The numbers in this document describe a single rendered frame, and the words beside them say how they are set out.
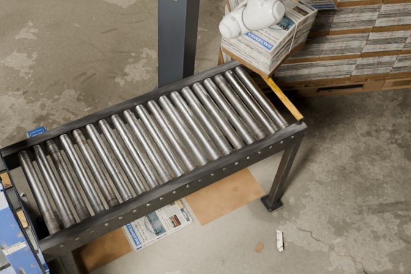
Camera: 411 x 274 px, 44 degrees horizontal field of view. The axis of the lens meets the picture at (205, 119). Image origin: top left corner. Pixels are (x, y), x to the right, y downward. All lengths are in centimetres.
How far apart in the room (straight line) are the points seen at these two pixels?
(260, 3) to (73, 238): 120
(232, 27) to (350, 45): 148
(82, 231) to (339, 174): 183
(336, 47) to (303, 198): 99
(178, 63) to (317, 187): 118
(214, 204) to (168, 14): 117
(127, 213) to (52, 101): 158
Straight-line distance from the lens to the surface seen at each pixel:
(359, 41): 345
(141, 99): 254
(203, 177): 230
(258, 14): 203
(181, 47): 315
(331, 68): 356
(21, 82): 378
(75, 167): 235
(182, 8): 294
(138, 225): 305
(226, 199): 316
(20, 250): 166
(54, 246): 219
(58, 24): 415
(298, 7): 255
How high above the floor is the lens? 277
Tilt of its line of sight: 53 degrees down
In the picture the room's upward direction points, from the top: 7 degrees clockwise
